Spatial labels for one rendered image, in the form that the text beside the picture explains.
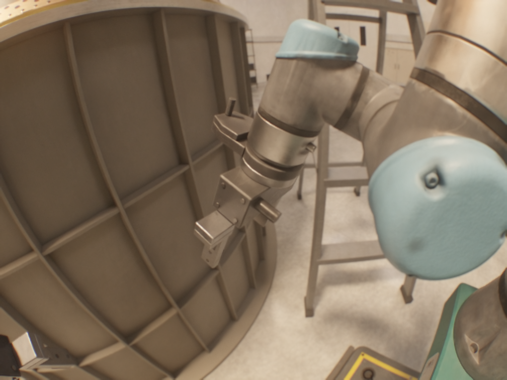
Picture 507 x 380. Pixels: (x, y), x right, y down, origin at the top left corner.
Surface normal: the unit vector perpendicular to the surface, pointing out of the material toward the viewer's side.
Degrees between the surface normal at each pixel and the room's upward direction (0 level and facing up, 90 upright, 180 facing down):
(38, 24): 90
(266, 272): 0
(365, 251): 0
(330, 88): 86
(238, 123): 25
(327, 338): 0
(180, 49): 90
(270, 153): 90
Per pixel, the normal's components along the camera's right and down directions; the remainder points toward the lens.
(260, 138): -0.66, 0.30
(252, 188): 0.30, -0.73
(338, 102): -0.36, 0.61
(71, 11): 0.77, 0.27
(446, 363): -0.10, -0.84
